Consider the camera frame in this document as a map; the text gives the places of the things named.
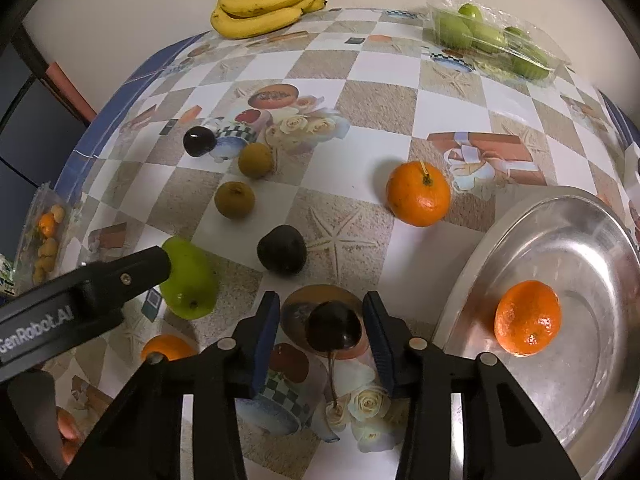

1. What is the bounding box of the orange tangerine with stem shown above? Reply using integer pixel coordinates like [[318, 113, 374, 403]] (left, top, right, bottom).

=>
[[385, 160, 452, 227]]

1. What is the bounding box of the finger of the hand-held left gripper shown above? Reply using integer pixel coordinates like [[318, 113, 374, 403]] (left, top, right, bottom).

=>
[[80, 246, 173, 318]]

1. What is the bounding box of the clear bag of longans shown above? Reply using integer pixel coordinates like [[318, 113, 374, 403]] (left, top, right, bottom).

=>
[[14, 184, 76, 291]]

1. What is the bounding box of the yellow banana bunch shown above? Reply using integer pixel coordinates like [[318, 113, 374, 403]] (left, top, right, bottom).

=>
[[210, 0, 338, 40]]

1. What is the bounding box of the brown longan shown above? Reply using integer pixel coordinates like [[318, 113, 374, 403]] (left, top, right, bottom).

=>
[[214, 181, 256, 220], [238, 142, 275, 180]]

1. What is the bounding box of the clear plastic container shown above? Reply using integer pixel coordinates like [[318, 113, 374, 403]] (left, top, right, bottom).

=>
[[426, 0, 573, 83]]

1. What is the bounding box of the dark cabinet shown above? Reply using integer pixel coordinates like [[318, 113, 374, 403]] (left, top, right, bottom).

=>
[[0, 25, 66, 261]]

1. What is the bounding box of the large dark cherry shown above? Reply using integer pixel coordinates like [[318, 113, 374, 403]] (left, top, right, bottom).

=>
[[256, 225, 308, 276]]

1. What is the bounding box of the person's left hand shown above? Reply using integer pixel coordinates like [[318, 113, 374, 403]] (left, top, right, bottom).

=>
[[56, 406, 85, 466]]

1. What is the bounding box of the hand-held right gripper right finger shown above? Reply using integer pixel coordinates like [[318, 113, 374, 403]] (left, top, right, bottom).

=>
[[362, 290, 578, 480]]

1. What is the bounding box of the small dark cherry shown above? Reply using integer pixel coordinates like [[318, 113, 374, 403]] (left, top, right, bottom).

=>
[[182, 126, 217, 157]]

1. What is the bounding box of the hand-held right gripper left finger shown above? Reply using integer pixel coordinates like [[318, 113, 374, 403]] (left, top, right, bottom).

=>
[[62, 290, 281, 480]]

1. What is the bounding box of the dark cherry with stem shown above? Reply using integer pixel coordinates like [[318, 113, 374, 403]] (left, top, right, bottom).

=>
[[306, 300, 363, 408]]

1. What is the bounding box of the pile of green jujubes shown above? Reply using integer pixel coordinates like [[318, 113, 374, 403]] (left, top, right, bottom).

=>
[[435, 2, 551, 81]]

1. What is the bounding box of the green jujube fruit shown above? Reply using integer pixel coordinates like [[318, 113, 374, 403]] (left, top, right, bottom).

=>
[[159, 236, 219, 320]]

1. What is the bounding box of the round metal bowl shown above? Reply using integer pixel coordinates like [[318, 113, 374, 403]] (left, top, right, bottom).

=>
[[432, 185, 640, 480]]

